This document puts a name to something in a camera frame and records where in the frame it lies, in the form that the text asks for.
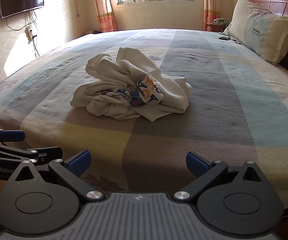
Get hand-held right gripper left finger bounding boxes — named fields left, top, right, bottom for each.
left=15, top=150, right=106, bottom=203

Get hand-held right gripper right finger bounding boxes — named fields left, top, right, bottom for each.
left=172, top=151, right=269, bottom=202

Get white power strip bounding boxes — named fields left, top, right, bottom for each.
left=25, top=26, right=34, bottom=42

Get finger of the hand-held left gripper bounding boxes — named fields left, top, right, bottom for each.
left=0, top=127, right=26, bottom=143
left=0, top=142, right=63, bottom=165

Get large flower print pillow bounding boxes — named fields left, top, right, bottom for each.
left=227, top=0, right=288, bottom=67

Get bed with patchwork sheet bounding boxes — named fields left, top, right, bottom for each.
left=0, top=29, right=288, bottom=209

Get wall-mounted black television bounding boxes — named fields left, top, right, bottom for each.
left=0, top=0, right=45, bottom=19

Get small pale pillow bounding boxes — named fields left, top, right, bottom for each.
left=222, top=24, right=244, bottom=45

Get wooden bedside table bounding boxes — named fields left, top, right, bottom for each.
left=204, top=21, right=230, bottom=33

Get white printed t-shirt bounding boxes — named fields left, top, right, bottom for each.
left=70, top=47, right=192, bottom=122

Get wooden headboard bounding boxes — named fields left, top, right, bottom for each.
left=246, top=0, right=288, bottom=90

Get black television cables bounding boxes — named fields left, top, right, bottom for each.
left=6, top=11, right=41, bottom=58

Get pink striped curtain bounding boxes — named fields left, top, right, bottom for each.
left=203, top=0, right=222, bottom=32
left=89, top=0, right=118, bottom=33

